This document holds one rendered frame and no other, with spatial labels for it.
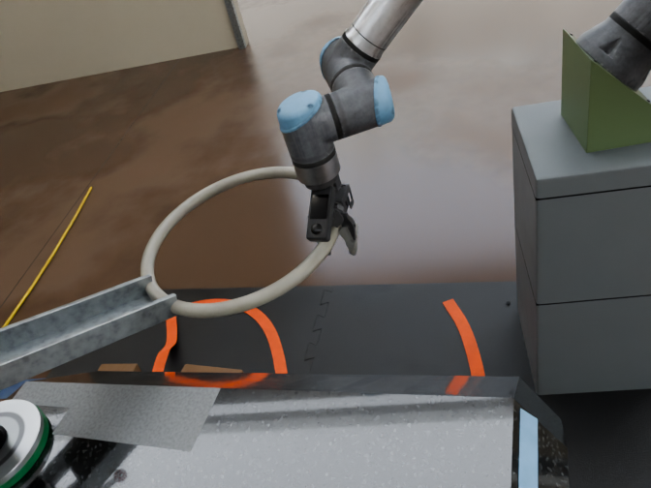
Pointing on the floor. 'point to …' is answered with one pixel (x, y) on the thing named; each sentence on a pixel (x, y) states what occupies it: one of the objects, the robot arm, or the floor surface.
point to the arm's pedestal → (581, 256)
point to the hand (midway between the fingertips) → (339, 253)
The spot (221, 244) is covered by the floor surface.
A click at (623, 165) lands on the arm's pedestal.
